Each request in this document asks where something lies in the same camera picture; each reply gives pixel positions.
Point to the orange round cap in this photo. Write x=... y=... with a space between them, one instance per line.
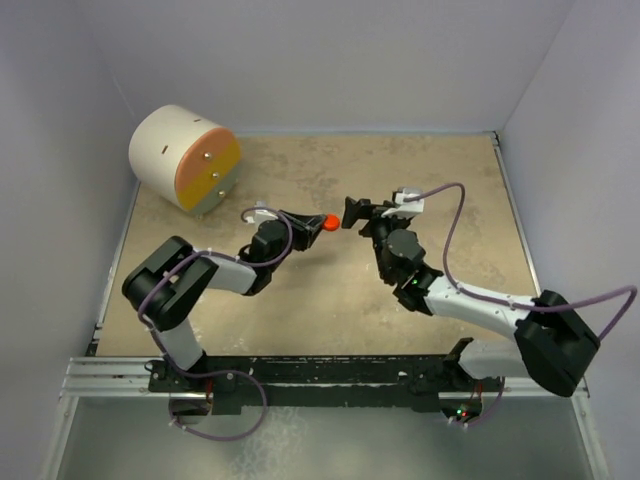
x=331 y=223

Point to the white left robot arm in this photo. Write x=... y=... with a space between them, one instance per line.
x=165 y=288

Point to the aluminium rail left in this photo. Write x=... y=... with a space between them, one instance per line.
x=106 y=377

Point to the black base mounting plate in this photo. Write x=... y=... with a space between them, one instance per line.
x=415 y=382

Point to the round white drawer cabinet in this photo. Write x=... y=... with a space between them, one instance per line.
x=186 y=159

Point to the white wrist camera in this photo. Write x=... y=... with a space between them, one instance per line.
x=406 y=203
x=258 y=214

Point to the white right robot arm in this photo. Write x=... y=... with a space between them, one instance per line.
x=547 y=340

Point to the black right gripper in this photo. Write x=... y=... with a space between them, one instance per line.
x=364 y=210

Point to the aluminium rail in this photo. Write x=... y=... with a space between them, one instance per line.
x=480 y=365
x=106 y=377

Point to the aluminium rail right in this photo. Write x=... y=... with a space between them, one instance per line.
x=480 y=365

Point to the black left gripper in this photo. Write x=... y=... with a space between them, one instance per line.
x=306 y=229

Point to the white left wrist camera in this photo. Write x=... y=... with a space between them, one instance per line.
x=258 y=214

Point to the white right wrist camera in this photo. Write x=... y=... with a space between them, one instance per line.
x=406 y=203

